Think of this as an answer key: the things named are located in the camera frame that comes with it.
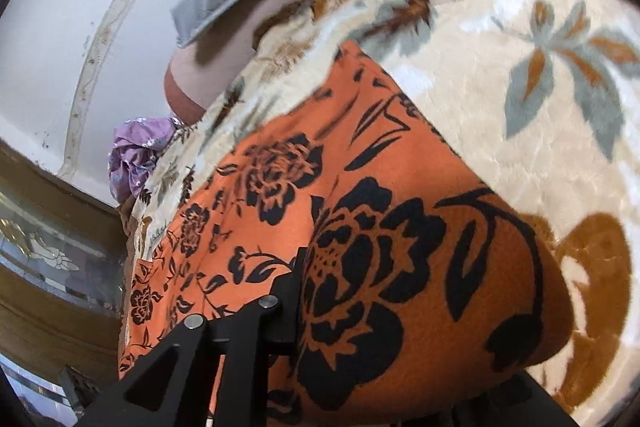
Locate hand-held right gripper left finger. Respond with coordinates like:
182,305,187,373
92,247,311,427

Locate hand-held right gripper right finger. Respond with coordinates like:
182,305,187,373
500,369,574,427

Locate orange black floral garment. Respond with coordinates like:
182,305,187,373
117,39,574,427

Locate purple floral cloth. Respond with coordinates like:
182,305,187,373
107,117,177,201

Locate wooden glass door cabinet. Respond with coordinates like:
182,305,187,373
0,141,132,427

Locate brown pink pillow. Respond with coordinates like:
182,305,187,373
164,0,372,128

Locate cream floral plush blanket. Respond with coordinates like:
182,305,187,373
120,0,640,427

